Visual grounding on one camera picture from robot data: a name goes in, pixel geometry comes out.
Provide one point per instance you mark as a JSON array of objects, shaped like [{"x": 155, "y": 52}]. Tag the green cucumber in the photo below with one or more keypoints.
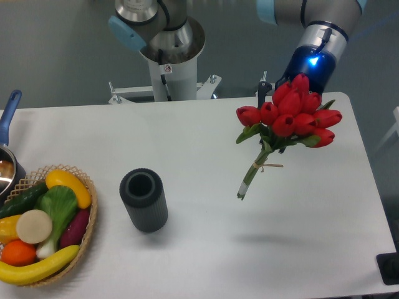
[{"x": 24, "y": 201}]

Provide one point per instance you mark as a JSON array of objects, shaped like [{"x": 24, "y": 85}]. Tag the yellow banana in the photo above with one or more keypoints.
[{"x": 38, "y": 271}]

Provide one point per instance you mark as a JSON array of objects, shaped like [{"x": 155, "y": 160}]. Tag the yellow pepper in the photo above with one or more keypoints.
[{"x": 8, "y": 229}]

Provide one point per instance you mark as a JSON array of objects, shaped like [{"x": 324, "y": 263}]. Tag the beige round slice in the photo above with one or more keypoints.
[{"x": 34, "y": 226}]

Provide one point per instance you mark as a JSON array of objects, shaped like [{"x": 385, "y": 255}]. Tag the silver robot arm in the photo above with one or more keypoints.
[{"x": 171, "y": 41}]

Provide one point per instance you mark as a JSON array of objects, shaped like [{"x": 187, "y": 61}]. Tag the woven wicker basket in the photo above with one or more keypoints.
[{"x": 38, "y": 176}]

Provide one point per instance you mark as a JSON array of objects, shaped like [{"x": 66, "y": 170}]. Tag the dark grey ribbed vase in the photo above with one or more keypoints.
[{"x": 143, "y": 196}]

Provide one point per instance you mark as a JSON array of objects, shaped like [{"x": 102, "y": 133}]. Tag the black device at table edge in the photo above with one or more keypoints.
[{"x": 388, "y": 267}]

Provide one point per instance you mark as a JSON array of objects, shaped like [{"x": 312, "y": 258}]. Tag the blue handled saucepan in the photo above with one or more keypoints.
[{"x": 11, "y": 170}]

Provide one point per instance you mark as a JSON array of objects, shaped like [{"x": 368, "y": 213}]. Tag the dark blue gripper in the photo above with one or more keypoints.
[{"x": 318, "y": 67}]

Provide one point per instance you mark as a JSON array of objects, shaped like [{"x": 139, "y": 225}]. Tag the yellow squash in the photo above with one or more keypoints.
[{"x": 60, "y": 177}]

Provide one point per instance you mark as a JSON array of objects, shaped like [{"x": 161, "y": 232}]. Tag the orange fruit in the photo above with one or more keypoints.
[{"x": 18, "y": 253}]

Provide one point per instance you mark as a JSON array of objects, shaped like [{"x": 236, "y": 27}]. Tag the red tulip bouquet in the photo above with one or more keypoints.
[{"x": 295, "y": 115}]

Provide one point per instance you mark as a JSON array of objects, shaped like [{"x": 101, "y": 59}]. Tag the green bok choy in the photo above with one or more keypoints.
[{"x": 60, "y": 204}]

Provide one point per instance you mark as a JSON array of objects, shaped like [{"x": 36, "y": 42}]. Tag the purple sweet potato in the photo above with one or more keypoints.
[{"x": 75, "y": 231}]

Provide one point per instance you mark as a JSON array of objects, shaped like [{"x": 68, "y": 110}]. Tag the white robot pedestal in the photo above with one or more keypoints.
[{"x": 169, "y": 82}]

